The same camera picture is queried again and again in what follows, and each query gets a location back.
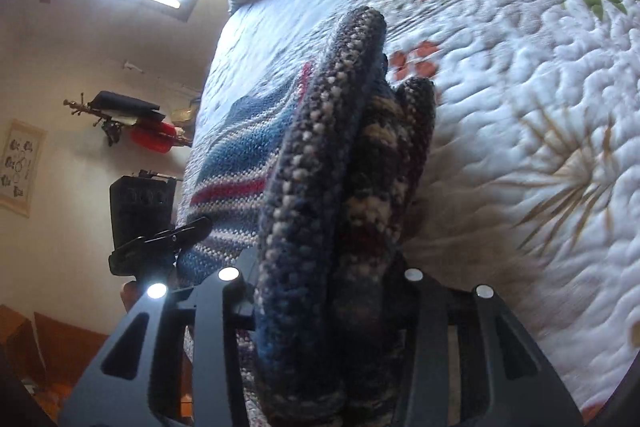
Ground black hanging garment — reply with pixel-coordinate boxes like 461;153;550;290
88;91;165;121

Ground person's left hand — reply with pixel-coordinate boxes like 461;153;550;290
120;281;144;312

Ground blue striped knit sweater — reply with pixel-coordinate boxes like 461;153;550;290
177;6;436;426

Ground framed wall picture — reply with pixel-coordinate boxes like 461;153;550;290
1;119;47;217

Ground cardboard box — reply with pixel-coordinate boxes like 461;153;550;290
1;305;106;426

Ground floral quilted bedspread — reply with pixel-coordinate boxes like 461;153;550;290
178;0;639;407

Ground red hanging bag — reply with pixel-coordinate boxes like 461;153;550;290
129;121;177;154

